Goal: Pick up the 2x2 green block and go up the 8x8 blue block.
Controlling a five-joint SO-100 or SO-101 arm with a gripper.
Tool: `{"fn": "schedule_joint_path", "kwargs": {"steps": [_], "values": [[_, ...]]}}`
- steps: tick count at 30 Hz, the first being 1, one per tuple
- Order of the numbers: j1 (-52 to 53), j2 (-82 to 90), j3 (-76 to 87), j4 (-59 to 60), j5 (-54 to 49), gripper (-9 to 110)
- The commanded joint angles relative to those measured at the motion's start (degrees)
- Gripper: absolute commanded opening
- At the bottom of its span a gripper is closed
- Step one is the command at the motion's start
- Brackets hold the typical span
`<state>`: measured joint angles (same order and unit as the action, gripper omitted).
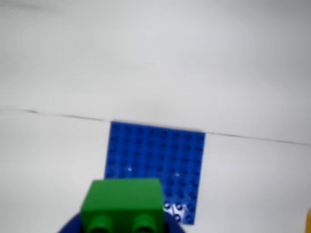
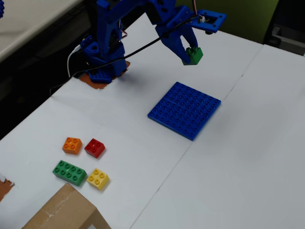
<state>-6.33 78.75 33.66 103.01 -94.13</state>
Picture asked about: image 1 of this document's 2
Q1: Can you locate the green 2x2 building block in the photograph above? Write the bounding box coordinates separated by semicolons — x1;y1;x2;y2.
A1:
81;178;165;233

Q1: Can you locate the blue 8x8 studded baseplate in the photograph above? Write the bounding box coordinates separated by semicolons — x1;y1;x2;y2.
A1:
104;121;206;225

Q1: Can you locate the yellow building block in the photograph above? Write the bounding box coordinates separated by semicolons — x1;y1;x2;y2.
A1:
305;208;311;233

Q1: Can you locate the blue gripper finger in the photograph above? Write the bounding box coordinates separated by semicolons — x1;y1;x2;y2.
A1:
57;211;83;233
162;210;188;233

